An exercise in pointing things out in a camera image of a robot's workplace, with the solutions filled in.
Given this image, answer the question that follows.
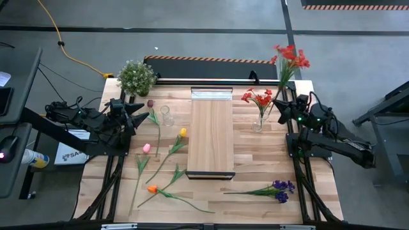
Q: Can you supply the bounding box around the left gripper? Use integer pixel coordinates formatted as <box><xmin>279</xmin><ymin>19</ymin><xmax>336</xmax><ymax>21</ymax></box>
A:
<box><xmin>109</xmin><ymin>98</ymin><xmax>150</xmax><ymax>148</ymax></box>

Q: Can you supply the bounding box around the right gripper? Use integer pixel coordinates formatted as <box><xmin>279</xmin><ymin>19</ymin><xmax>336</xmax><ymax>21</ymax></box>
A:
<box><xmin>272</xmin><ymin>94</ymin><xmax>311</xmax><ymax>125</ymax></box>

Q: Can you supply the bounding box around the dark purple artificial tulip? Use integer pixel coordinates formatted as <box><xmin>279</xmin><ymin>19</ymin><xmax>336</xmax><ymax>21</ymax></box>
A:
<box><xmin>146</xmin><ymin>99</ymin><xmax>162</xmax><ymax>157</ymax></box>

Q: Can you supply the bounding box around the red artificial flower bunch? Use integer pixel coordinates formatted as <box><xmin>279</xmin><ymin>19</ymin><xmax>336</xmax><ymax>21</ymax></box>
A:
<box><xmin>240</xmin><ymin>88</ymin><xmax>274</xmax><ymax>132</ymax></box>
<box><xmin>269</xmin><ymin>43</ymin><xmax>311</xmax><ymax>114</ymax></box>

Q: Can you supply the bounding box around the pink artificial tulip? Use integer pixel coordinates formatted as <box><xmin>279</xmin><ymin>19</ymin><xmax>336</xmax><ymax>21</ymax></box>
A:
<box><xmin>128</xmin><ymin>143</ymin><xmax>151</xmax><ymax>217</ymax></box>

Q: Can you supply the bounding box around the yellow artificial tulip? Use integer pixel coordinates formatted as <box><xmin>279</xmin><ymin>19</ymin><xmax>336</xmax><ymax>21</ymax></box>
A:
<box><xmin>146</xmin><ymin>127</ymin><xmax>188</xmax><ymax>184</ymax></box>

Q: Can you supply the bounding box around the purple artificial flower bunch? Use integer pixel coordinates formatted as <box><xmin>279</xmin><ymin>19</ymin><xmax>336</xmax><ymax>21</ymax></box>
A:
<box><xmin>223</xmin><ymin>180</ymin><xmax>296</xmax><ymax>204</ymax></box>

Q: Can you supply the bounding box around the clear glass vase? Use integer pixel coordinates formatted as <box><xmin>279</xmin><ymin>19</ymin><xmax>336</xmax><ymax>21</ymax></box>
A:
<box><xmin>251</xmin><ymin>110</ymin><xmax>271</xmax><ymax>133</ymax></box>
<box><xmin>159</xmin><ymin>105</ymin><xmax>176</xmax><ymax>127</ymax></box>

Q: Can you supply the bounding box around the potted green leafy plant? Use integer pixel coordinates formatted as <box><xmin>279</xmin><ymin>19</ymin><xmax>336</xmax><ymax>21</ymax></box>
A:
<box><xmin>117</xmin><ymin>59</ymin><xmax>158</xmax><ymax>98</ymax></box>

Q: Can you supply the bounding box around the orange tulip flower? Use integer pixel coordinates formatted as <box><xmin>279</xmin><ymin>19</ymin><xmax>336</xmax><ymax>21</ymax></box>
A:
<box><xmin>137</xmin><ymin>164</ymin><xmax>187</xmax><ymax>208</ymax></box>

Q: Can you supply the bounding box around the translucent plastic strip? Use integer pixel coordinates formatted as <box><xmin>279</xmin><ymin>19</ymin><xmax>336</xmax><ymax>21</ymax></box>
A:
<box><xmin>190</xmin><ymin>89</ymin><xmax>233</xmax><ymax>102</ymax></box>

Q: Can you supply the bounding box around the orange artificial tulip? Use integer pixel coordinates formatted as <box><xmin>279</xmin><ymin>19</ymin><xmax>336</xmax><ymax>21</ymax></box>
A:
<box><xmin>147</xmin><ymin>185</ymin><xmax>215</xmax><ymax>214</ymax></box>

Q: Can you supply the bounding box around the white printed box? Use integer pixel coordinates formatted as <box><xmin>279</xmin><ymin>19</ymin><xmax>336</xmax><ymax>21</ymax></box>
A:
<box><xmin>53</xmin><ymin>129</ymin><xmax>92</xmax><ymax>166</ymax></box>

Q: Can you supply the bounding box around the black desk support beam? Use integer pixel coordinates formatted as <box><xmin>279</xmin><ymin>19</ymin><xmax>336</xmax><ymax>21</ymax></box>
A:
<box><xmin>19</xmin><ymin>107</ymin><xmax>92</xmax><ymax>155</ymax></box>

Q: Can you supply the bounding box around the black striped-edge floor mat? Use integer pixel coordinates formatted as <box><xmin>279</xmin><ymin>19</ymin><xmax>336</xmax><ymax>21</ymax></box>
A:
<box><xmin>300</xmin><ymin>0</ymin><xmax>409</xmax><ymax>11</ymax></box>
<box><xmin>143</xmin><ymin>55</ymin><xmax>278</xmax><ymax>81</ymax></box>

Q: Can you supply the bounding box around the grey metal table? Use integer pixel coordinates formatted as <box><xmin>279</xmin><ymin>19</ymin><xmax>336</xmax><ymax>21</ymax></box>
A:
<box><xmin>352</xmin><ymin>79</ymin><xmax>409</xmax><ymax>187</ymax></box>

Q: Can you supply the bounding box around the white and yellow spray can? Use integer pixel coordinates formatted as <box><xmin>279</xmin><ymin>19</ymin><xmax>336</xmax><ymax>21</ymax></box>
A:
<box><xmin>20</xmin><ymin>149</ymin><xmax>50</xmax><ymax>169</ymax></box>

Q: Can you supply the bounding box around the grey desk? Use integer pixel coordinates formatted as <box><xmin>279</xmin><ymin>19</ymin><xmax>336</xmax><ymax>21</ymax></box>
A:
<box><xmin>0</xmin><ymin>47</ymin><xmax>44</xmax><ymax>199</ymax></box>

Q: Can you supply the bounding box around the black computer mouse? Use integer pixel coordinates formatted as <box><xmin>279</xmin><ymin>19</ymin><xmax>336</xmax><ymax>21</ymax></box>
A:
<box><xmin>0</xmin><ymin>135</ymin><xmax>19</xmax><ymax>164</ymax></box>

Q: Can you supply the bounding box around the black phone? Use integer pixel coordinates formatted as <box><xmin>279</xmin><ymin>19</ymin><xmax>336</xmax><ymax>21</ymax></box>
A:
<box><xmin>0</xmin><ymin>87</ymin><xmax>14</xmax><ymax>116</ymax></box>

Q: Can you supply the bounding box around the white paper sheet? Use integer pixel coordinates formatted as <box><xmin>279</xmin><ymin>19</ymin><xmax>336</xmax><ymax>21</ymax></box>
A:
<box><xmin>0</xmin><ymin>72</ymin><xmax>12</xmax><ymax>88</ymax></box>

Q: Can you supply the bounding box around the yellow extension cable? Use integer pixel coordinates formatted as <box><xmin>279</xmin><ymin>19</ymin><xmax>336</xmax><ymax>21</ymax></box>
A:
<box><xmin>36</xmin><ymin>0</ymin><xmax>114</xmax><ymax>79</ymax></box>

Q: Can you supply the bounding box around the black aluminium table frame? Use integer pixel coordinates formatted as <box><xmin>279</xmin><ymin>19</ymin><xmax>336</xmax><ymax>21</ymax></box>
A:
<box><xmin>73</xmin><ymin>77</ymin><xmax>345</xmax><ymax>224</ymax></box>

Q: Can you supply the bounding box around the black floor cable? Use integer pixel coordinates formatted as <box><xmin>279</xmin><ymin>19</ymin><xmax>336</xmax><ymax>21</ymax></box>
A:
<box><xmin>37</xmin><ymin>62</ymin><xmax>104</xmax><ymax>94</ymax></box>

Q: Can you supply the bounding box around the silver metal bracket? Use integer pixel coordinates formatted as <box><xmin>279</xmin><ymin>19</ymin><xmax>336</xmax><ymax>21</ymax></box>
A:
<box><xmin>280</xmin><ymin>224</ymin><xmax>316</xmax><ymax>230</ymax></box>
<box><xmin>101</xmin><ymin>223</ymin><xmax>138</xmax><ymax>230</ymax></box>

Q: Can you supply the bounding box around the black horizontal frame beam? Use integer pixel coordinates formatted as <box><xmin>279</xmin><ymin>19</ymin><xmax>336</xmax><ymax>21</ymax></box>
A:
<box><xmin>0</xmin><ymin>219</ymin><xmax>409</xmax><ymax>230</ymax></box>

